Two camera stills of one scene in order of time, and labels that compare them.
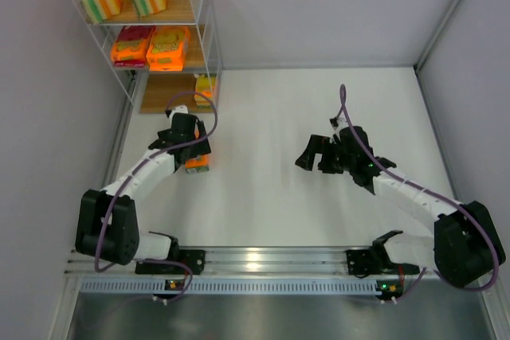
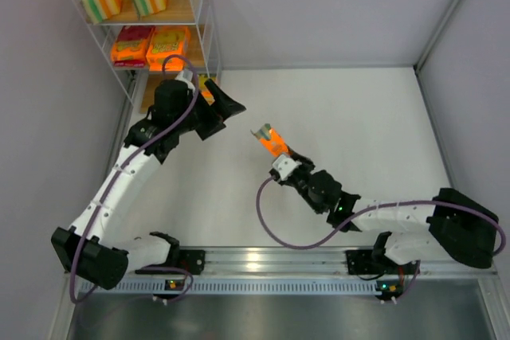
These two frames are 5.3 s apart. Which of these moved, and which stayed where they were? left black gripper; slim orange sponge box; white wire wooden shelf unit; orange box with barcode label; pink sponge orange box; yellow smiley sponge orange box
Moved: slim orange sponge box; left black gripper
Stayed: orange box with barcode label; white wire wooden shelf unit; pink sponge orange box; yellow smiley sponge orange box
